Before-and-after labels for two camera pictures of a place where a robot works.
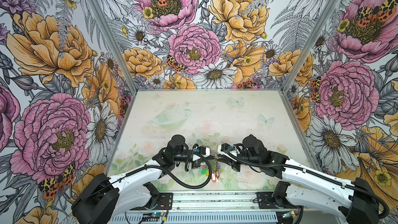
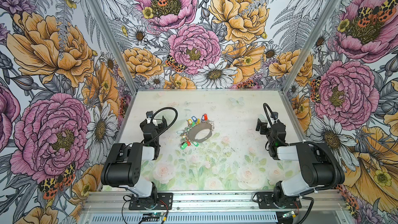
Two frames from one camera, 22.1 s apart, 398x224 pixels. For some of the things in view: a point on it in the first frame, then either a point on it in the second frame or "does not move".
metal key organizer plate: [215, 167] → [194, 130]
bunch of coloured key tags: [215, 171] → [185, 140]
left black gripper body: [195, 164] → [161, 127]
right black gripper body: [235, 165] → [265, 130]
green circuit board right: [288, 214] does not move
